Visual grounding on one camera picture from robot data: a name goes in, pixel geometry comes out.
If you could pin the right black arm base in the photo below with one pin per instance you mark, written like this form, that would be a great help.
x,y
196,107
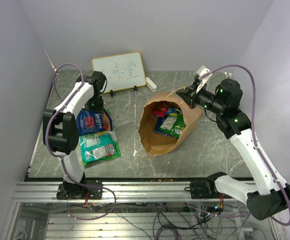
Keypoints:
x,y
202,189

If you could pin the blue Burts chips bag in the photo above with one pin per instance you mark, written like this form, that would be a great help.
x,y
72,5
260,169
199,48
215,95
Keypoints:
x,y
90,122

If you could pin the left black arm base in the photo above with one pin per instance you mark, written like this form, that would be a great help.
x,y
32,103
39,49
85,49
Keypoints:
x,y
71,191

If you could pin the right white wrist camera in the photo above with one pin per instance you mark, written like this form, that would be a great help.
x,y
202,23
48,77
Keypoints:
x,y
204,74

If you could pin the red snack packet in bag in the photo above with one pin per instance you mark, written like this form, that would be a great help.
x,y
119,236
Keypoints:
x,y
161,110

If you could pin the green snack packet in bag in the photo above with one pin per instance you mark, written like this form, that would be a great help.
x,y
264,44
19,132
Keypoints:
x,y
171,126

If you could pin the aluminium rail frame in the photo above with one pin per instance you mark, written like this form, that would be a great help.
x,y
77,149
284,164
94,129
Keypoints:
x,y
132,209

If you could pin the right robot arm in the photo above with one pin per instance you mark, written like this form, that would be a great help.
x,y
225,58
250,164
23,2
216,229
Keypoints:
x,y
271,192

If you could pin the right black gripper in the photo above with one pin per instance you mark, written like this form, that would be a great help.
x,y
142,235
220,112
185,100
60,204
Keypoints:
x,y
189,94

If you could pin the green Chuba cassava chips bag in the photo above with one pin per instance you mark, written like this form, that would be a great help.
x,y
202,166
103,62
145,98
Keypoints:
x,y
117,147

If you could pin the small whiteboard yellow frame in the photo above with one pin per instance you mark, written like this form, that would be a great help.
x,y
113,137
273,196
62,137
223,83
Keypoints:
x,y
123,71

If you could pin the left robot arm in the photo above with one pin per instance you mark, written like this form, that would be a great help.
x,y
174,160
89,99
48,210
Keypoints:
x,y
61,133

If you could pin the brown paper bag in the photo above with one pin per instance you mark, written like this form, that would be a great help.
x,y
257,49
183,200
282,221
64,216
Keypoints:
x,y
157,144

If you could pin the white eraser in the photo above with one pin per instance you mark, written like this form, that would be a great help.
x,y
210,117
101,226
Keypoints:
x,y
150,84

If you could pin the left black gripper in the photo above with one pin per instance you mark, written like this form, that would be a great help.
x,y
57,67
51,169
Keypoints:
x,y
99,108

